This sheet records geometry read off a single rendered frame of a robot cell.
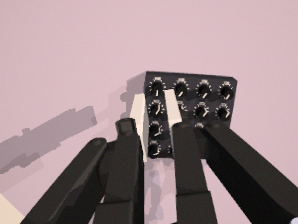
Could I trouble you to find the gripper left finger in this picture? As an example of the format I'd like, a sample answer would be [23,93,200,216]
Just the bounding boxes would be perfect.
[20,93,149,224]

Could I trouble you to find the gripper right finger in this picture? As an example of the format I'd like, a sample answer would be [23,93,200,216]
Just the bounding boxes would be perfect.
[164,89,298,224]

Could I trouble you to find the black knob box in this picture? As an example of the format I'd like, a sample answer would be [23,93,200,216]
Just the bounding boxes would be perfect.
[145,71,238,160]

